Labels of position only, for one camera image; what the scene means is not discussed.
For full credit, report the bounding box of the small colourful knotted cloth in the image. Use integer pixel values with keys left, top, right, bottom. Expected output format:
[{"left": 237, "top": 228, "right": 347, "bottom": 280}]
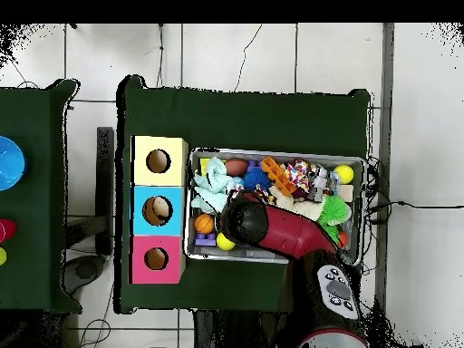
[{"left": 226, "top": 182, "right": 276, "bottom": 204}]

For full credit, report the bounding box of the wooden box with three holes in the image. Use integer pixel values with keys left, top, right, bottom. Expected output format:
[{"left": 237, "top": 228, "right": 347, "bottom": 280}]
[{"left": 129, "top": 135, "right": 189, "bottom": 285}]

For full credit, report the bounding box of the mint green cloth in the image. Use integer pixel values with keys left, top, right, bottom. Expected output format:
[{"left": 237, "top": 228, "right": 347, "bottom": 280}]
[{"left": 189, "top": 156, "right": 238, "bottom": 214}]

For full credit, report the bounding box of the blue spiky rubber ball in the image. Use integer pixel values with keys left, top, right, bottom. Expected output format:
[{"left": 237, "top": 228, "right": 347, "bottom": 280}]
[{"left": 243, "top": 167, "right": 274, "bottom": 191}]

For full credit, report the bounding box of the orange mini basketball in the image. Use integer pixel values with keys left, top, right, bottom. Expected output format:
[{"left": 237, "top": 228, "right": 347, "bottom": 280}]
[{"left": 194, "top": 212, "right": 216, "bottom": 234}]

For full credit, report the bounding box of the orange plastic compartment tray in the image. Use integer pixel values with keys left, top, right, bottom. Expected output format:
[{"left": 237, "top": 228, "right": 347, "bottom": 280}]
[{"left": 259, "top": 156, "right": 297, "bottom": 197}]

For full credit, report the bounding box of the yellow ball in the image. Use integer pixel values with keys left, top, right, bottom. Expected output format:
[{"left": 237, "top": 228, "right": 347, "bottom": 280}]
[
  {"left": 333, "top": 164, "right": 355, "bottom": 185},
  {"left": 216, "top": 231, "right": 237, "bottom": 251}
]

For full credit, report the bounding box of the cream fluffy cloth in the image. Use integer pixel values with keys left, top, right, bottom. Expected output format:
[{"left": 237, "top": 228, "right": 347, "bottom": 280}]
[{"left": 269, "top": 186, "right": 325, "bottom": 221}]

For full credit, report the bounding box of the large colourful patterned cloth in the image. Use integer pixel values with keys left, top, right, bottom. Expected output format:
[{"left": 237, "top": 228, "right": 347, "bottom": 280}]
[{"left": 284, "top": 159, "right": 313, "bottom": 193}]

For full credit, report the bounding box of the dark green tablecloth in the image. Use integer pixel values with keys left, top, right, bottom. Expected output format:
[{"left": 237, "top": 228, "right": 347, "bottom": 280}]
[
  {"left": 0, "top": 78, "right": 82, "bottom": 314},
  {"left": 115, "top": 74, "right": 372, "bottom": 314}
]

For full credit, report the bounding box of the silver toy robot figure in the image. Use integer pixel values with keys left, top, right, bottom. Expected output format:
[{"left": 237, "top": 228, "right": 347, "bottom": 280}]
[{"left": 309, "top": 164, "right": 329, "bottom": 202}]

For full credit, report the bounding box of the green spiky rubber ball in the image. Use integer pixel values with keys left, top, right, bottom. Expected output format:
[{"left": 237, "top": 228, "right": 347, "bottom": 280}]
[{"left": 318, "top": 195, "right": 352, "bottom": 226}]

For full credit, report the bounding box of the blue bowl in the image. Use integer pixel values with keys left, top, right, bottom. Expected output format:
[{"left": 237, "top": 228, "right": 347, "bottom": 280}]
[{"left": 0, "top": 135, "right": 27, "bottom": 192}]

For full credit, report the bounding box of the red cup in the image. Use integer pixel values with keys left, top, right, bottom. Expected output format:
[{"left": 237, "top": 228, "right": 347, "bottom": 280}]
[{"left": 0, "top": 217, "right": 18, "bottom": 244}]

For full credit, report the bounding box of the wire mesh bin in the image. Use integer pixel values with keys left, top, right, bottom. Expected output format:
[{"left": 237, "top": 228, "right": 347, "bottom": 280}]
[{"left": 183, "top": 146, "right": 367, "bottom": 267}]

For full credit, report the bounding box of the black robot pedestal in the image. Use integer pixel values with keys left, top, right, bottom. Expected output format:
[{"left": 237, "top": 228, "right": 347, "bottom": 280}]
[{"left": 193, "top": 309, "right": 291, "bottom": 348}]

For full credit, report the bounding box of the black cable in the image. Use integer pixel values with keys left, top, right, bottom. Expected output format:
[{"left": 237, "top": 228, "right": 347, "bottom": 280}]
[{"left": 365, "top": 199, "right": 464, "bottom": 224}]

